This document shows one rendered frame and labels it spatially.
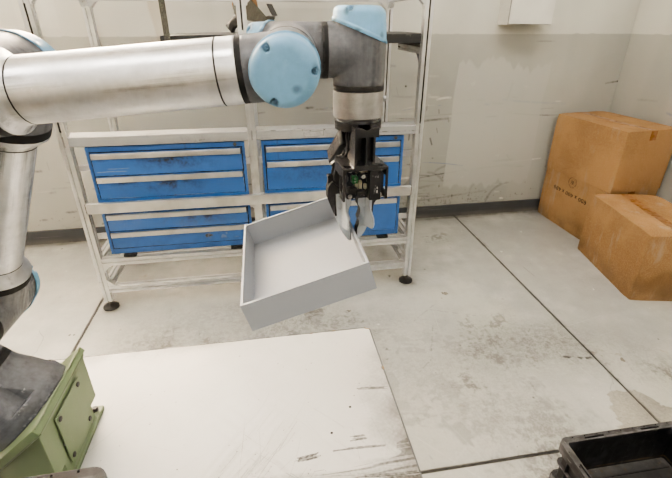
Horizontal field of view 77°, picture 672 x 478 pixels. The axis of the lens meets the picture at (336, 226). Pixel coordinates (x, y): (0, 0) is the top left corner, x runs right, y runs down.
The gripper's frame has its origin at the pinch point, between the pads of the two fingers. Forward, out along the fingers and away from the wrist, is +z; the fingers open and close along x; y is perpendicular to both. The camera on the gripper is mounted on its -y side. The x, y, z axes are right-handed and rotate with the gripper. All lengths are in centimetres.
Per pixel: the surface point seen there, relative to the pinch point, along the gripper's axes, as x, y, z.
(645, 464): 65, 19, 58
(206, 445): -29.3, 8.2, 36.9
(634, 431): 60, 17, 48
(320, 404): -7.1, 3.8, 36.9
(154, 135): -56, -142, 14
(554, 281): 157, -115, 107
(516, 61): 175, -214, -8
